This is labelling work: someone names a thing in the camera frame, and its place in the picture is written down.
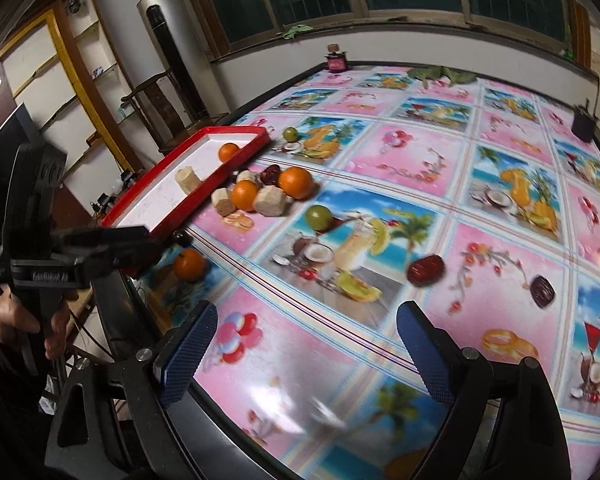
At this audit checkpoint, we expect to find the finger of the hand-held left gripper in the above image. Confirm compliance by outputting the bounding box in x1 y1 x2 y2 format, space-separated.
87 232 193 279
50 226 153 253

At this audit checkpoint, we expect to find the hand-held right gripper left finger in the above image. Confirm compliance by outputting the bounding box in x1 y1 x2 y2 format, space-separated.
45 300 220 480

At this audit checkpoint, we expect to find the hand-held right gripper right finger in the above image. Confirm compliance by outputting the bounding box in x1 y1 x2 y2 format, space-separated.
396 301 573 480

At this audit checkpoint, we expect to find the red tray with white inside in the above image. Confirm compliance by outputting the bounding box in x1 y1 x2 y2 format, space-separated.
101 126 272 278

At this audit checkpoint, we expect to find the large orange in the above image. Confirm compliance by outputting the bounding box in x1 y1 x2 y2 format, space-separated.
278 166 314 200

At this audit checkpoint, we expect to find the person's left forearm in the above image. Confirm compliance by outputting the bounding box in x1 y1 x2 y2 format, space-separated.
0 317 48 441

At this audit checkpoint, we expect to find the person's left hand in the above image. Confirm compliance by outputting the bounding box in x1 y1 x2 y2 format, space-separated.
0 292 73 361

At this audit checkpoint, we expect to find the black screen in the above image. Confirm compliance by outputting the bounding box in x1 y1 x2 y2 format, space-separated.
0 102 41 176

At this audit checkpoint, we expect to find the wooden shelf cabinet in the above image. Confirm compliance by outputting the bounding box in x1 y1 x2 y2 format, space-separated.
10 0 146 176

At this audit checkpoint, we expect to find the dark brown date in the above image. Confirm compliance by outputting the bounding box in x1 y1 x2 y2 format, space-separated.
529 275 557 309

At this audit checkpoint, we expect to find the wooden chair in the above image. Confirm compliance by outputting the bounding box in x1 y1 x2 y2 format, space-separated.
121 69 201 156

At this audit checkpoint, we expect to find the fruit print tablecloth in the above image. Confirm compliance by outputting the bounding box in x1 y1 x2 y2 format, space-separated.
125 62 600 480

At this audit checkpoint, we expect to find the white standing air conditioner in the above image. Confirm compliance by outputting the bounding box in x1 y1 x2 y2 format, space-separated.
136 0 211 121

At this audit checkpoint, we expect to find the black box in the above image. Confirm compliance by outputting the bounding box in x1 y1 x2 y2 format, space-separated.
572 105 597 143

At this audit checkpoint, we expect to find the pink bottle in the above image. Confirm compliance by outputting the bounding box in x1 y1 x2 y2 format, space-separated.
326 44 349 73

